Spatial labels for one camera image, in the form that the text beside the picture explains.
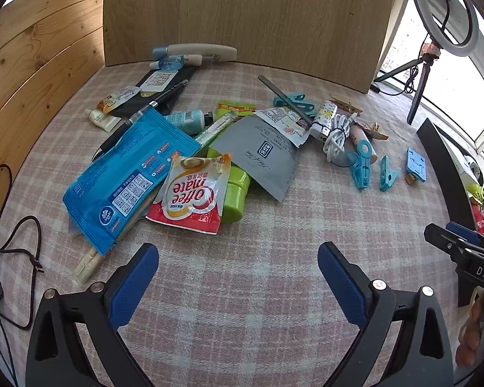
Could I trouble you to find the wooden clothespin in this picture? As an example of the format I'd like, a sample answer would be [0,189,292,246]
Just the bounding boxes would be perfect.
[330,97,363,115]
[355,118,389,141]

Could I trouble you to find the ring light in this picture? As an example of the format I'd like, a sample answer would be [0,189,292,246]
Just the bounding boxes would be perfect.
[414,0,480,57]

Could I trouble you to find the green tea sachet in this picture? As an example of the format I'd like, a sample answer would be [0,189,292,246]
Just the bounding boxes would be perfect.
[214,100,257,120]

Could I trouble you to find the blue plastic clothespin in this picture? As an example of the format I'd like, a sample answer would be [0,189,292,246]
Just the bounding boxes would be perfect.
[347,140,372,191]
[379,155,400,191]

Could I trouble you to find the teal plastic clothespin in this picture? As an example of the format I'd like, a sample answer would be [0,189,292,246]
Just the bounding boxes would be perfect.
[273,93,317,118]

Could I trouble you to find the Coffee mate sachet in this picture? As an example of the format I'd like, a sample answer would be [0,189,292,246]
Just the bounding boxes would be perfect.
[146,154,231,235]

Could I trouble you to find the green plastic container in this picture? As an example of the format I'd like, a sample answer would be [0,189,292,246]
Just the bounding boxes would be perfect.
[221,164,251,224]

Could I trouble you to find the grey paper envelope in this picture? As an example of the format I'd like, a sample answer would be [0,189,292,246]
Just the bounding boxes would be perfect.
[210,115,298,202]

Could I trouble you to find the black pouch with tag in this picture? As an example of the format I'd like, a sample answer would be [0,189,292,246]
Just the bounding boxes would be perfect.
[111,66,197,119]

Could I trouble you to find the printed snack sachet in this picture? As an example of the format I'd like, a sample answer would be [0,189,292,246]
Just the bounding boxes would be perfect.
[254,107,309,149]

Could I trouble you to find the white USB cable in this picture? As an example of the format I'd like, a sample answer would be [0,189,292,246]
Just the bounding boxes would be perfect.
[321,113,358,164]

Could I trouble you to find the patterned white lighter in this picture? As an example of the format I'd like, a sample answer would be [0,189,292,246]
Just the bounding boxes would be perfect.
[309,101,338,143]

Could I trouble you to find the small cream tube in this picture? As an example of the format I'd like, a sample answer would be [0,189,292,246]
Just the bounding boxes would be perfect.
[85,108,120,133]

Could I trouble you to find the wooden board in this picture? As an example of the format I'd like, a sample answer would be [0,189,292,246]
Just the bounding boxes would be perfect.
[103,0,392,92]

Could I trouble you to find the blue wet wipes pack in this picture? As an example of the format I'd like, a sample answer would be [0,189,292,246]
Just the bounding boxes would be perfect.
[63,108,200,256]

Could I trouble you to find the pink small bottle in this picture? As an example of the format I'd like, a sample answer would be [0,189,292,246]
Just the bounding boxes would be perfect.
[350,125,378,164]

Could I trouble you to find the teal small bottle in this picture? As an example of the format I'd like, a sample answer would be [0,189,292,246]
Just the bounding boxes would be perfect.
[166,109,214,135]

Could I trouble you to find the person's right hand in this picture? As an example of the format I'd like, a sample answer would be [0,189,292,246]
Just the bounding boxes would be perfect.
[456,297,484,367]

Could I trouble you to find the black storage tray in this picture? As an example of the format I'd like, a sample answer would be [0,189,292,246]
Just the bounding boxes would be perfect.
[416,119,477,230]

